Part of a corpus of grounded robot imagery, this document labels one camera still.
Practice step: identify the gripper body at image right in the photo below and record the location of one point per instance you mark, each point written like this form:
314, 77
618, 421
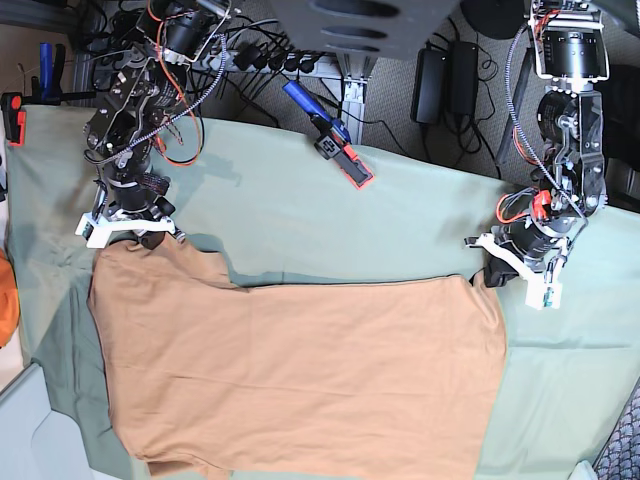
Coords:
531, 240

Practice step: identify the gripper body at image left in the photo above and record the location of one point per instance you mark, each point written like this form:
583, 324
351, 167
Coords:
141, 207

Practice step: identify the tan T-shirt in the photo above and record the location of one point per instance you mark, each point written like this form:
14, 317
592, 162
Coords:
373, 381

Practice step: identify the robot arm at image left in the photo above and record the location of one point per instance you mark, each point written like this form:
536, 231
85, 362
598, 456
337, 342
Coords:
146, 97

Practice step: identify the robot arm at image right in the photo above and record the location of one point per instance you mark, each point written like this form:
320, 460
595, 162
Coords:
567, 50

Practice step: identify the green table cloth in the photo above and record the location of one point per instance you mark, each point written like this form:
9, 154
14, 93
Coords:
281, 213

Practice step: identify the orange cloth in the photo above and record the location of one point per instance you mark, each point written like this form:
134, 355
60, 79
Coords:
9, 301

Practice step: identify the white power strip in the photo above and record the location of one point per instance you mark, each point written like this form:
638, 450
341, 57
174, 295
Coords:
287, 62

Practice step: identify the blue orange bar clamp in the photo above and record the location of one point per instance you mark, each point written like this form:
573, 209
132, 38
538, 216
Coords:
334, 142

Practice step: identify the patterned chair seat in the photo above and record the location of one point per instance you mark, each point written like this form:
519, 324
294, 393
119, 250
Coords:
619, 458

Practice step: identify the white plastic bin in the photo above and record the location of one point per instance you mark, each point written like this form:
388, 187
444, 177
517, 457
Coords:
38, 442

